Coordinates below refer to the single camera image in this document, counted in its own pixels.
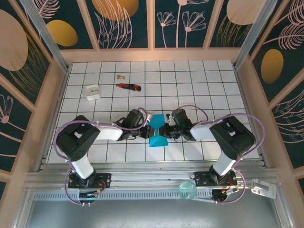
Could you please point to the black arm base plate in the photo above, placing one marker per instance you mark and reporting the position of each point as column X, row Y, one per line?
column 107, row 179
column 202, row 178

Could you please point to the aluminium side rail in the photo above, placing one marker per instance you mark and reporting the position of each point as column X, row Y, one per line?
column 249, row 107
column 57, row 107

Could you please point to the blue cloth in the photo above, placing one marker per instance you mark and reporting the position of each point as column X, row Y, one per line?
column 158, row 141

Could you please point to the small white square clock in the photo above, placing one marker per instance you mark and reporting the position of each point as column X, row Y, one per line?
column 92, row 91

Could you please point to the small brass fitting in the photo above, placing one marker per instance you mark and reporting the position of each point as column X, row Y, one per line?
column 120, row 77

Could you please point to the red black utility knife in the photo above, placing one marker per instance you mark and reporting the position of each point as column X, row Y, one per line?
column 128, row 87

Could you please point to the aluminium table edge rail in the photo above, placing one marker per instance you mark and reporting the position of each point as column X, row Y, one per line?
column 142, row 165

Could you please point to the wide aluminium base rail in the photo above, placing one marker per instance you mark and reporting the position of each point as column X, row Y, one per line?
column 147, row 181

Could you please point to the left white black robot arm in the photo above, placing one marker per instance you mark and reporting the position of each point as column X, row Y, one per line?
column 107, row 133

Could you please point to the black controller board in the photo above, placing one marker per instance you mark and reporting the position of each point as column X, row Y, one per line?
column 88, row 196
column 219, row 196

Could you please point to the clear green plastic cup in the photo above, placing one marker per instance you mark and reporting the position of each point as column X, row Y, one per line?
column 190, row 187

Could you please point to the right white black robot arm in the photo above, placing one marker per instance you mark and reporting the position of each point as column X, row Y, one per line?
column 202, row 130

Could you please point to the aluminium corner post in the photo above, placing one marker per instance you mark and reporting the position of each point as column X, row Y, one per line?
column 254, row 35
column 47, row 35

